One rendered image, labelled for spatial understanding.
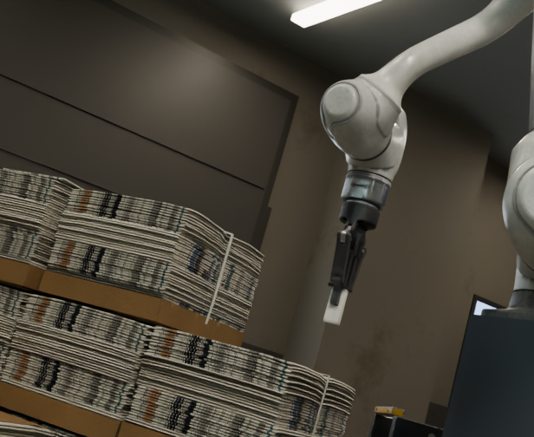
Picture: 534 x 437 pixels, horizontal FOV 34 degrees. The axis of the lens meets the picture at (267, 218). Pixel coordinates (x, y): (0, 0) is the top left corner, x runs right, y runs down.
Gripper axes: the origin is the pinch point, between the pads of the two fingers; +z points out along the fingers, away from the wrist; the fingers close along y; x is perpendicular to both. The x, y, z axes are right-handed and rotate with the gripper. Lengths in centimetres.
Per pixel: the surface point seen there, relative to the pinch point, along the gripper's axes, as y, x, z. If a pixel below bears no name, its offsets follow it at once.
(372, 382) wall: -501, -133, -12
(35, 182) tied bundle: 19, -62, -9
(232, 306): -11.2, -26.5, 3.6
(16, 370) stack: 18, -53, 28
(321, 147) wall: -463, -211, -182
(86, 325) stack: 18.1, -40.7, 16.4
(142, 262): 16.7, -33.8, 2.1
